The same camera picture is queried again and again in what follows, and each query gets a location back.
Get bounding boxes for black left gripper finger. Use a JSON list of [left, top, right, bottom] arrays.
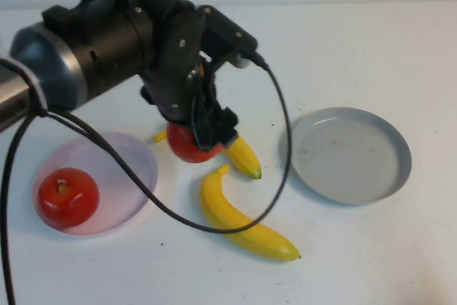
[[192, 96, 214, 151], [213, 106, 239, 146]]

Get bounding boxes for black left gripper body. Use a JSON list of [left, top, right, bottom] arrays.
[[141, 0, 219, 122]]

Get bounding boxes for red plastic apple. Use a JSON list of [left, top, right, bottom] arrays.
[[38, 167, 101, 229], [166, 122, 225, 164]]

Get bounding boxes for green-tipped yellow banana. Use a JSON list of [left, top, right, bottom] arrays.
[[154, 129, 263, 180]]

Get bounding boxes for yellow plastic banana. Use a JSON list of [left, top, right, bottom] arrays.
[[199, 164, 302, 263]]

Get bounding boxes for pink round plate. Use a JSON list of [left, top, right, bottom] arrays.
[[31, 131, 159, 236]]

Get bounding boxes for grey round plate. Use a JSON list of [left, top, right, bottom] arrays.
[[278, 106, 413, 206]]

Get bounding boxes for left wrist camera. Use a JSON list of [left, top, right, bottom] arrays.
[[198, 4, 260, 70]]

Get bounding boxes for black camera cable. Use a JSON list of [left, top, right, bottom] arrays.
[[0, 53, 293, 305]]

